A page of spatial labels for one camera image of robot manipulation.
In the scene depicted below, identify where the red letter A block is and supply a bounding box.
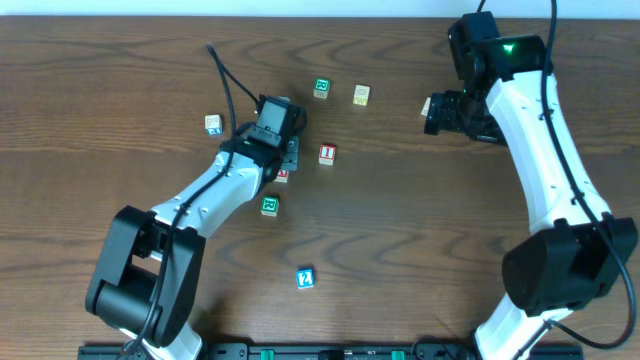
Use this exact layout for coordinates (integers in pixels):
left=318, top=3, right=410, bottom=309
left=274, top=169, right=289, bottom=183

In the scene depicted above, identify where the red letter I block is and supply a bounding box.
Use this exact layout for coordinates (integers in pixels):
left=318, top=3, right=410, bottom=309
left=318, top=144, right=337, bottom=166

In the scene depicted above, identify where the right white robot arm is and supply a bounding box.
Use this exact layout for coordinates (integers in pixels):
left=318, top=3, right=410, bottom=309
left=425, top=32, right=638, bottom=359

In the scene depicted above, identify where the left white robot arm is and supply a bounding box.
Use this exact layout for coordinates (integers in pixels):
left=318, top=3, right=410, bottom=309
left=85, top=135, right=299, bottom=359

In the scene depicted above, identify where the plain wooden letter block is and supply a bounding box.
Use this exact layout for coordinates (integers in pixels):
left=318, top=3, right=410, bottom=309
left=421, top=97, right=431, bottom=117

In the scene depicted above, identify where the near green R block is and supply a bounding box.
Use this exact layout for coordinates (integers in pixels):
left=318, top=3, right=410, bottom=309
left=261, top=196, right=280, bottom=217

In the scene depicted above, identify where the far green letter block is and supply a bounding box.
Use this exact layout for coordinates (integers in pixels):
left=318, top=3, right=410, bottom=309
left=313, top=78, right=331, bottom=99

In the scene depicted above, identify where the blue sided wooden block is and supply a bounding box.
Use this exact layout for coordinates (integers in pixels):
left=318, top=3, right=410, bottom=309
left=204, top=114, right=223, bottom=136

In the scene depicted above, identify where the yellow letter block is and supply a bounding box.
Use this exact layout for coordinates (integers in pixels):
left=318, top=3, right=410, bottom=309
left=353, top=84, right=371, bottom=106

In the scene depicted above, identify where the blue number 2 block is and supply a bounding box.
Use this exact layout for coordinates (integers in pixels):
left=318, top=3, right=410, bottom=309
left=296, top=268, right=315, bottom=289

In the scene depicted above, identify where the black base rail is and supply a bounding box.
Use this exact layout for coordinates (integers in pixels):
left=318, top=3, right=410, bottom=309
left=77, top=342, right=585, bottom=360

